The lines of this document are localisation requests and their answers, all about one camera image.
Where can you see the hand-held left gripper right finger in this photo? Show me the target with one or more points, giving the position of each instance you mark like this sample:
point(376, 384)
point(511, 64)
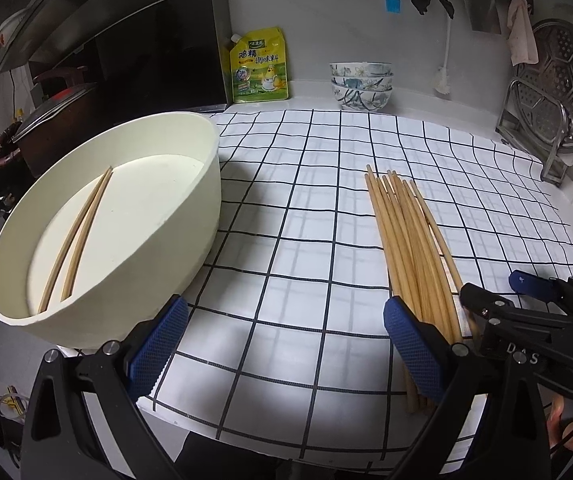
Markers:
point(411, 345)

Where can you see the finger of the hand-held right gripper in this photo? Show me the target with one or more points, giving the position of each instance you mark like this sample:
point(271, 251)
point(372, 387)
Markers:
point(476, 297)
point(531, 285)

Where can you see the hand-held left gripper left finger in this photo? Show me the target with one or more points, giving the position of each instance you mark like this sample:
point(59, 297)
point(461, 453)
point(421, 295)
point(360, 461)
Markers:
point(159, 345)

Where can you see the pile of wooden chopsticks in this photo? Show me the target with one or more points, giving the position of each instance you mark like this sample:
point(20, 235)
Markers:
point(411, 250)

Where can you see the wooden chopstick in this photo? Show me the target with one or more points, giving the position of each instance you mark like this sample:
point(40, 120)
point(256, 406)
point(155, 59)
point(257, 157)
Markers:
point(85, 232)

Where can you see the white oval basin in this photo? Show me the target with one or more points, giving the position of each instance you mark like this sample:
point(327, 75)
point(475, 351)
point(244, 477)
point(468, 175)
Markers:
point(186, 200)

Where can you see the person's right hand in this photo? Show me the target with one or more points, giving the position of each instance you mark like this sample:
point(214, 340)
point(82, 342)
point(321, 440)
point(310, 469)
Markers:
point(557, 417)

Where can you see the metal plate rack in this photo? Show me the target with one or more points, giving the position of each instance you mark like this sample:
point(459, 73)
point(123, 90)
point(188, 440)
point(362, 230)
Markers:
point(556, 170)

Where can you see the black grid white tablecloth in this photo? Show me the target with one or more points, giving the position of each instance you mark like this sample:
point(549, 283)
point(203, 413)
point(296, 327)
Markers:
point(291, 260)

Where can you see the perforated metal steamer plate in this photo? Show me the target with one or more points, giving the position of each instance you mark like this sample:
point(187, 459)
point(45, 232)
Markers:
point(566, 85)

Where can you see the white hanging brush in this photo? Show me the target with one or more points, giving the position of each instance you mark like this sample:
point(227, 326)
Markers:
point(444, 77)

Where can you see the floral ceramic bowl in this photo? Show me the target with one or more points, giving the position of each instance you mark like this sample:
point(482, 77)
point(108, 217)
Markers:
point(361, 99)
point(361, 83)
point(361, 69)

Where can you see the dark cooking pot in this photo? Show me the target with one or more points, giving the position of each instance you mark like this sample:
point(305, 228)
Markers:
point(66, 135)

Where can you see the pink hanging cloth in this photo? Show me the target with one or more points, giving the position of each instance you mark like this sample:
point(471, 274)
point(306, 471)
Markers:
point(521, 30)

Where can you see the glass pot lid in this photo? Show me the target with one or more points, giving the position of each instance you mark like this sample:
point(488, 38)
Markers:
point(46, 112)

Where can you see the steel cleaver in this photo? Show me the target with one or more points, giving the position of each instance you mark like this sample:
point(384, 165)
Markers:
point(484, 10)

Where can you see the yellow seasoning pouch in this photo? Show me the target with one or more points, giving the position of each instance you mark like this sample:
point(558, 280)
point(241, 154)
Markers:
point(259, 70)

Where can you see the blue silicone scraper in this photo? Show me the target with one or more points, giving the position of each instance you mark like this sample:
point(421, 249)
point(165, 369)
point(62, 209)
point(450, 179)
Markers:
point(393, 4)

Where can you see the white round object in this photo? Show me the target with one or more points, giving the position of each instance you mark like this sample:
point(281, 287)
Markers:
point(10, 21)

